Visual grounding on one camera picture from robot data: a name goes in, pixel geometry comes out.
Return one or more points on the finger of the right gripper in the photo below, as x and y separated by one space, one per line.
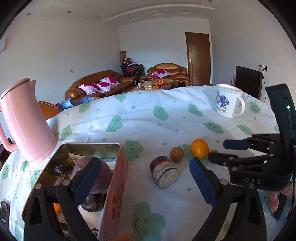
230 160
262 142

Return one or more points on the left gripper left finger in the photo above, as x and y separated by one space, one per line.
41 222

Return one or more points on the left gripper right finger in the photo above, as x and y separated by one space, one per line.
248 221

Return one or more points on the small mandarin orange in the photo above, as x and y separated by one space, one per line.
57 208

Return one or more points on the yellow orange kumquat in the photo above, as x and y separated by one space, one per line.
199 148

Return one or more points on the brown longan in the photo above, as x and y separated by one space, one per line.
176 154
213 151

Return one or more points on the purple round fruit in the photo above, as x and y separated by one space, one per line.
102 182

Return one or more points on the right hand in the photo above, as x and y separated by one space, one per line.
273 200

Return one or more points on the white mug blue print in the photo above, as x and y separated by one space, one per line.
229 101

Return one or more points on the black television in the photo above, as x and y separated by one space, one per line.
249 81

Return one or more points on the pink tin box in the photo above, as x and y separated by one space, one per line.
71 174

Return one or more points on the white cloud pattern tablecloth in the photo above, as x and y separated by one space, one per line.
148 124

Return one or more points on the coffee table with items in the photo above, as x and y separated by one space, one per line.
153 85

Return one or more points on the brown leather armchair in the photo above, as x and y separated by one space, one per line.
179 74

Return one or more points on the armchair pink cushion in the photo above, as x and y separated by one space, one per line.
160 74

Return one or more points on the brown chair back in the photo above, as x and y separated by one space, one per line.
48 110

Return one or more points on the brown wooden door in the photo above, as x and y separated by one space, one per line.
199 58

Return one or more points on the pink electric kettle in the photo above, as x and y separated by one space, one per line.
26 123

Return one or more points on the stacked dark chairs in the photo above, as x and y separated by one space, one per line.
130 67

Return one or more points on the pink floral cushion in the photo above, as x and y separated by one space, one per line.
102 86

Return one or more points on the brown leather long sofa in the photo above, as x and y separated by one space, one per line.
75 93

